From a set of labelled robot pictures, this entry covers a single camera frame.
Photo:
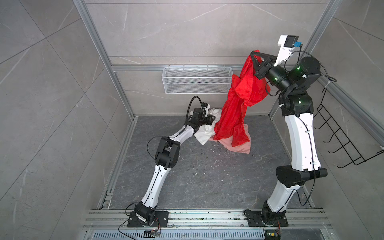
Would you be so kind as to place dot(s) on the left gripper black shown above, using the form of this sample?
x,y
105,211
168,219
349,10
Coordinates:
x,y
210,121

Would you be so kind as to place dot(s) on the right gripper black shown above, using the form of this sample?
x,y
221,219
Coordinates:
x,y
270,61

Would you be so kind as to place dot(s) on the white cloth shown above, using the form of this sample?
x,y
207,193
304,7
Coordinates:
x,y
206,132

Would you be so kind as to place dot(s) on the red cloth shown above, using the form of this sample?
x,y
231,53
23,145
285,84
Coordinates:
x,y
246,91

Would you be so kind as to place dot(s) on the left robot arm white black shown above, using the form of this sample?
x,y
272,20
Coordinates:
x,y
166,158

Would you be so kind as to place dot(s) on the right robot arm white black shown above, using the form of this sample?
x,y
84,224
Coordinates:
x,y
298,111

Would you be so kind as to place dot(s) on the pink cloth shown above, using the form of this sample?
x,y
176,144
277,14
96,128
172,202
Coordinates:
x,y
237,147

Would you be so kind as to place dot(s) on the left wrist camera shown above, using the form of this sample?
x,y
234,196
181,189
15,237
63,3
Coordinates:
x,y
205,107

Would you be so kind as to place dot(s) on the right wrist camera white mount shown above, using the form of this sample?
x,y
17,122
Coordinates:
x,y
287,44

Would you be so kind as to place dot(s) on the white wire mesh basket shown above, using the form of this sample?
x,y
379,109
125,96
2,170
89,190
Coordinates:
x,y
197,80

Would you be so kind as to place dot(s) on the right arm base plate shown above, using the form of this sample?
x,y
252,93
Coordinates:
x,y
265,218

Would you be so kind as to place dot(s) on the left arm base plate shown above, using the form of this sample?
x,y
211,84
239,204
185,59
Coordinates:
x,y
158,218

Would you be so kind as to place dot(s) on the black wire hook rack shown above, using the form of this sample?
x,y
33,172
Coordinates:
x,y
345,144

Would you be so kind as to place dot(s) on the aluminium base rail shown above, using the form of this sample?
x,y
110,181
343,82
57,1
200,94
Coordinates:
x,y
227,218

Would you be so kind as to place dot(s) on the aluminium frame profile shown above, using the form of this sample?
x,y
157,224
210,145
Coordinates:
x,y
90,26

